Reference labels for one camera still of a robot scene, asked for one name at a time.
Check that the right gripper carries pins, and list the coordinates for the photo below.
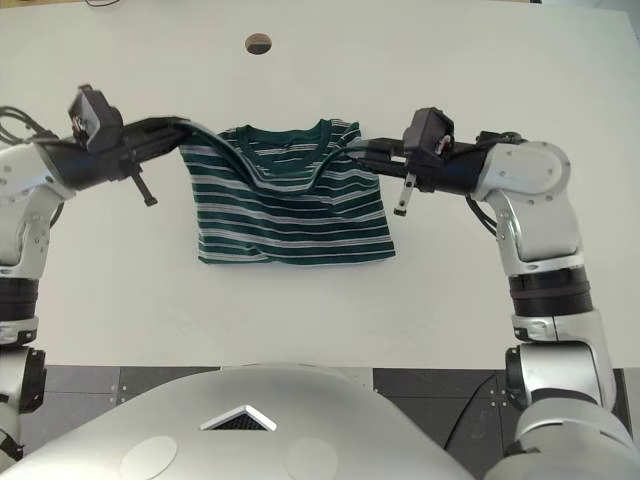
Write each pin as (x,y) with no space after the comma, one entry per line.
(455,167)

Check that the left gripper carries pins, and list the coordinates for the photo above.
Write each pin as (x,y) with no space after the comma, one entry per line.
(85,165)

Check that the green white striped T-shirt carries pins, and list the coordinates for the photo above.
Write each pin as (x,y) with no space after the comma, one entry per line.
(290,215)

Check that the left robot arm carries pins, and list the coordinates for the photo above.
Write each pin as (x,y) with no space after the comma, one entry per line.
(20,235)

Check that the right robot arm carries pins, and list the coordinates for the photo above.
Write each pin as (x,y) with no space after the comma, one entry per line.
(545,220)

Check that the robot body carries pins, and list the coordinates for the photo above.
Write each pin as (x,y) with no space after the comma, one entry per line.
(250,430)

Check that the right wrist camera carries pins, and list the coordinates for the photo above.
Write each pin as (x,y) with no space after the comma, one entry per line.
(425,135)

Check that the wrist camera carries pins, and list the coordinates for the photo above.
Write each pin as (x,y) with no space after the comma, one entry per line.
(95,117)
(425,135)

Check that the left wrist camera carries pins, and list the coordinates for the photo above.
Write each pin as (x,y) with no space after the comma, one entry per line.
(95,117)

